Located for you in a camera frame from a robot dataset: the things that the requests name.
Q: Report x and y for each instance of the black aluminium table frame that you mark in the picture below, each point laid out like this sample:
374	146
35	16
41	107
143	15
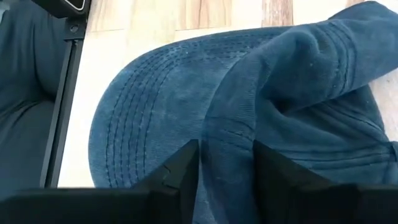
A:
62	102

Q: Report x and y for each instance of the blue denim baseball cap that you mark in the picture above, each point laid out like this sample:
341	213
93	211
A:
174	93

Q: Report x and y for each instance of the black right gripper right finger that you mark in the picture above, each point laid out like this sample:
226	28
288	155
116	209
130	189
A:
280	193

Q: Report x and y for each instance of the dark grey fabric cover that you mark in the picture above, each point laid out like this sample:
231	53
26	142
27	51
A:
21	93

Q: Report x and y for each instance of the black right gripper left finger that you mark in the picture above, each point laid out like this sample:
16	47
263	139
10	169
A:
180	174

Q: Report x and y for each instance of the black device with white trim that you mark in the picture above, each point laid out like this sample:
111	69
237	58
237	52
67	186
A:
56	7

